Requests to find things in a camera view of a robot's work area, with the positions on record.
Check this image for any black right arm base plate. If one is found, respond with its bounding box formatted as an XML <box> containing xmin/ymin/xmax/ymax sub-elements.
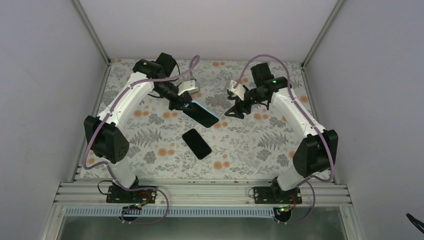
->
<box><xmin>252</xmin><ymin>186</ymin><xmax>303</xmax><ymax>205</ymax></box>

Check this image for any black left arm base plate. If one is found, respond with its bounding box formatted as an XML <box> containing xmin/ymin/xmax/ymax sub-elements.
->
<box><xmin>106</xmin><ymin>183</ymin><xmax>157</xmax><ymax>205</ymax></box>

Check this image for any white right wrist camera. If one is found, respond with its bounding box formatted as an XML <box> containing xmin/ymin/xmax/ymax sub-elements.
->
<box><xmin>226</xmin><ymin>80</ymin><xmax>247</xmax><ymax>101</ymax></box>

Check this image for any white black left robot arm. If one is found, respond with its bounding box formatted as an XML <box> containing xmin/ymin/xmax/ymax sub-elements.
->
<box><xmin>82</xmin><ymin>52</ymin><xmax>200</xmax><ymax>203</ymax></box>

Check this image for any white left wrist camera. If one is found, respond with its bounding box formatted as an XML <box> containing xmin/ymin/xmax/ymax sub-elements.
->
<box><xmin>177</xmin><ymin>79</ymin><xmax>201</xmax><ymax>96</ymax></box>

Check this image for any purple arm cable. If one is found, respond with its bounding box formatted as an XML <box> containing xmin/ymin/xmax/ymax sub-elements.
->
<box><xmin>231</xmin><ymin>53</ymin><xmax>336</xmax><ymax>226</ymax></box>
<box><xmin>81</xmin><ymin>54</ymin><xmax>201</xmax><ymax>226</ymax></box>

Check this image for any floral patterned table mat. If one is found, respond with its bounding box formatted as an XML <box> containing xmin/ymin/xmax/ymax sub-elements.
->
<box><xmin>76</xmin><ymin>58</ymin><xmax>332</xmax><ymax>181</ymax></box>

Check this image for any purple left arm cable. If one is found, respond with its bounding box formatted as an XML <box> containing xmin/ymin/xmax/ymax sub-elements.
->
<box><xmin>81</xmin><ymin>54</ymin><xmax>201</xmax><ymax>226</ymax></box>

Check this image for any black smartphone on table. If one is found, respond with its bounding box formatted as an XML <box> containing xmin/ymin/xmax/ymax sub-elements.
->
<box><xmin>182</xmin><ymin>128</ymin><xmax>212</xmax><ymax>160</ymax></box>

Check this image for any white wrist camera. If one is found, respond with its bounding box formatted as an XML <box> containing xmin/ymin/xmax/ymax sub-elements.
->
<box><xmin>226</xmin><ymin>80</ymin><xmax>247</xmax><ymax>101</ymax></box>
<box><xmin>177</xmin><ymin>79</ymin><xmax>201</xmax><ymax>96</ymax></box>

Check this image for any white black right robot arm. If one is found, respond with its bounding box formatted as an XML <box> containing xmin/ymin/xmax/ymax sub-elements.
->
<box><xmin>225</xmin><ymin>63</ymin><xmax>339</xmax><ymax>204</ymax></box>

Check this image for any black object at right edge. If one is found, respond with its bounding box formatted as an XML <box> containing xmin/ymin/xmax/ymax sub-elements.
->
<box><xmin>406</xmin><ymin>213</ymin><xmax>424</xmax><ymax>234</ymax></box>

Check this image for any phone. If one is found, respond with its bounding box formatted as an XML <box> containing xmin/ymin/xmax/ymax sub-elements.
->
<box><xmin>183</xmin><ymin>100</ymin><xmax>219</xmax><ymax>128</ymax></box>

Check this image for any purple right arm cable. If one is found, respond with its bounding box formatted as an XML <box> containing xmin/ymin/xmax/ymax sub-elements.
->
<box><xmin>231</xmin><ymin>53</ymin><xmax>336</xmax><ymax>226</ymax></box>

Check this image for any white slotted cable duct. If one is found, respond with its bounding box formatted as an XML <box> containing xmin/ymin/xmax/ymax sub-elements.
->
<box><xmin>65</xmin><ymin>206</ymin><xmax>274</xmax><ymax>218</ymax></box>

